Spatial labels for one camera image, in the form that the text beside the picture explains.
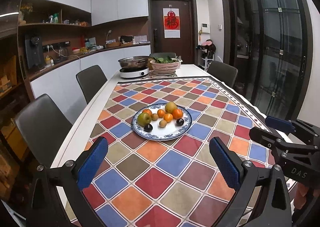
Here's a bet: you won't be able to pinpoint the dark plum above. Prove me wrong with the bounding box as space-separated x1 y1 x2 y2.
176 118 184 127
144 123 153 133

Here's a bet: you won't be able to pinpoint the green apple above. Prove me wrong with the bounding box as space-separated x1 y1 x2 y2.
137 112 151 127

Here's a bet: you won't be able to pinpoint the large orange mandarin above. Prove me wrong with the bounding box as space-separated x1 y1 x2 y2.
172 108 183 120

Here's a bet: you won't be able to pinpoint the small orange citrus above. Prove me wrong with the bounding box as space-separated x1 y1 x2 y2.
163 113 173 123

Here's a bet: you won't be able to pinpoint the brown round fruit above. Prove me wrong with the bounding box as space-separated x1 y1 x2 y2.
159 120 167 128
151 114 158 121

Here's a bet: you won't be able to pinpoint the large yellow pear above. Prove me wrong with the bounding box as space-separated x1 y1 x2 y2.
165 102 177 114

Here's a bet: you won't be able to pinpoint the small orange kumquat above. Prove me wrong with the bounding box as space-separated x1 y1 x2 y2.
157 109 166 118

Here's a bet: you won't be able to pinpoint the person's right hand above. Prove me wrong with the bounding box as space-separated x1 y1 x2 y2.
293 183 310 210

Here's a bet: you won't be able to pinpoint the near grey dining chair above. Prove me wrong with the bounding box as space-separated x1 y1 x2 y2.
15 94 72 168

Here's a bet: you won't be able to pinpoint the right grey dining chair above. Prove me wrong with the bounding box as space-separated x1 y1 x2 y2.
207 61 238 88

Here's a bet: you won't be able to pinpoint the colourful checkered tablecloth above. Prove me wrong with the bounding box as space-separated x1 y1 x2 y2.
64 76 298 227

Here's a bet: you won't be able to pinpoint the blue white porcelain plate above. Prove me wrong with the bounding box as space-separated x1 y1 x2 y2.
131 103 193 141

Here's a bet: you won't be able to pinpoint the black glass sliding door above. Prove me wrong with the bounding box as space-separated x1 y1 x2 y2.
222 0 313 120

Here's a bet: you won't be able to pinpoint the far grey dining chair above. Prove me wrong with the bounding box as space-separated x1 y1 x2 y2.
76 65 107 104

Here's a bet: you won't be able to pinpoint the dark wooden door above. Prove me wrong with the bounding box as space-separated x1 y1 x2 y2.
148 0 198 64

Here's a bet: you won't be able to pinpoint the white induction cooker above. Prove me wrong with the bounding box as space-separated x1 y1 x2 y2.
119 67 149 79

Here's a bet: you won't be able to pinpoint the green leafy vegetables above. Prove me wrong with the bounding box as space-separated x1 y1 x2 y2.
152 56 179 64

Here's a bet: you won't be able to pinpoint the steel pot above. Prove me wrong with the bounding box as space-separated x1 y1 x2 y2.
118 55 149 69

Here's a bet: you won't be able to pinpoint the pink vegetable basket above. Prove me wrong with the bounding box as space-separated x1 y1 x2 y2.
150 60 183 75

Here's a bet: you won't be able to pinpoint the end grey dining chair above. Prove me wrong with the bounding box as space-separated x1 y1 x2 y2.
150 52 176 58

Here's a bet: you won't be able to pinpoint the black water dispenser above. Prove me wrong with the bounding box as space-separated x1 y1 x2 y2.
24 35 45 69

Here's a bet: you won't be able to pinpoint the red white door poster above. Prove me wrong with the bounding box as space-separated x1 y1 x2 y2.
163 8 181 39

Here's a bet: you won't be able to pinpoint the white wall intercom panel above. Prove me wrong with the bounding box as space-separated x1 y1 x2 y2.
201 23 210 34

